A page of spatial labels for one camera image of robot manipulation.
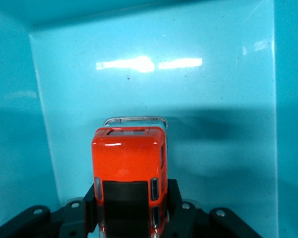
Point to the blue plastic box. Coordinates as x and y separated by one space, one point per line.
164 86

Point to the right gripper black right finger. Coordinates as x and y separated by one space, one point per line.
175 208

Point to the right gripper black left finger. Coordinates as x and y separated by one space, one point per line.
89 213

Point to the orange toy bus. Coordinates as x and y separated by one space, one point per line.
129 158

